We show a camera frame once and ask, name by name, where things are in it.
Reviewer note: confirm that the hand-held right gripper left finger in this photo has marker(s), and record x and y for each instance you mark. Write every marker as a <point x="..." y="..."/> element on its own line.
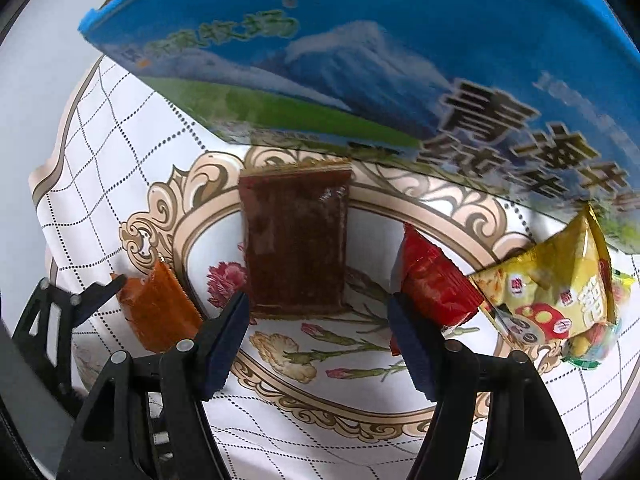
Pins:
<point x="220" y="355"/>

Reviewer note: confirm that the yellow panda print snack packet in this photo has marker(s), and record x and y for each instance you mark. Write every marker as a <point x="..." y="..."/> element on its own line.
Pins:
<point x="545" y="280"/>

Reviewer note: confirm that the red triangular snack packet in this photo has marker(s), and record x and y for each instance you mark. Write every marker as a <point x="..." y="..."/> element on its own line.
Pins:
<point x="435" y="280"/>

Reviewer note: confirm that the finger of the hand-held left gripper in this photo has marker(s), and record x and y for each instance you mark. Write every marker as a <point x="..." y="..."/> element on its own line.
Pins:
<point x="55" y="320"/>

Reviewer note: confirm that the colourful candy ball bag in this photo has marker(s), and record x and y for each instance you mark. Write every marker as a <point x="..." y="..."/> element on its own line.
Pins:
<point x="585" y="349"/>

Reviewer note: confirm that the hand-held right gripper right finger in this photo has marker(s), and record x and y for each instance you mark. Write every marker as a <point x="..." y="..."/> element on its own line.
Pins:
<point x="415" y="350"/>

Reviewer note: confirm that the dark red snack packet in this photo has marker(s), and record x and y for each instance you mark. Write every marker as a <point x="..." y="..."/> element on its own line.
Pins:
<point x="295" y="240"/>

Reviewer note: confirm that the blue printed cardboard box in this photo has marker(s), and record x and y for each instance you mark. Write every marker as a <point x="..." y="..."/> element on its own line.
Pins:
<point x="350" y="60"/>

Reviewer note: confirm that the orange snack packet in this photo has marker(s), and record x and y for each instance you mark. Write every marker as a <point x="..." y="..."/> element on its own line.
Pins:
<point x="160" y="305"/>

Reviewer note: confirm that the white checked floral blanket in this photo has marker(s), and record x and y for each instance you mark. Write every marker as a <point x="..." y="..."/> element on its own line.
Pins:
<point x="125" y="160"/>

